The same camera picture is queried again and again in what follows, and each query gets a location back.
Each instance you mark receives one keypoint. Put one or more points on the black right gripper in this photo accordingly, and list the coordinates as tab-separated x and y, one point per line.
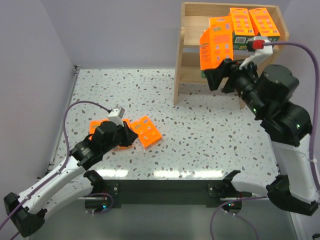
227	75

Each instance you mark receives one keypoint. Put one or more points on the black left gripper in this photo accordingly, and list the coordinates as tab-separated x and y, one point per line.
125	135

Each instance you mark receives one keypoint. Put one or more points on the orange sponge box wide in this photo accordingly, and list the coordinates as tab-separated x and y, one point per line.
96	123
147	132

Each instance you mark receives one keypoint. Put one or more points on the orange sponge box narrow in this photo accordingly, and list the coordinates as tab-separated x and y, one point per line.
216	43
242	28

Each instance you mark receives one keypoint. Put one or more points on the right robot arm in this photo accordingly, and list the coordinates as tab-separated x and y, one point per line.
288	126

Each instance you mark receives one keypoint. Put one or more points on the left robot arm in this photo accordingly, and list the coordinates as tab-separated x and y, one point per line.
27	209

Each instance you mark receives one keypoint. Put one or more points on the wooden shelf unit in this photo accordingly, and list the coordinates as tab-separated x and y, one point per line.
194	19

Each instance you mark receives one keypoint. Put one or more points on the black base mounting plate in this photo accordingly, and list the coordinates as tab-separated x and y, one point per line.
209	193

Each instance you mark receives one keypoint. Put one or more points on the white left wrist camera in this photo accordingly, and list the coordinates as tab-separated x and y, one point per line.
116	115

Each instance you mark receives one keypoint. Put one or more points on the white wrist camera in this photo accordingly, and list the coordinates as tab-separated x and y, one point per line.
259	52
116	115

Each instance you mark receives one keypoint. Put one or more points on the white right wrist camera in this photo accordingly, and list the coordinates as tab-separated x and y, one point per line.
259	52

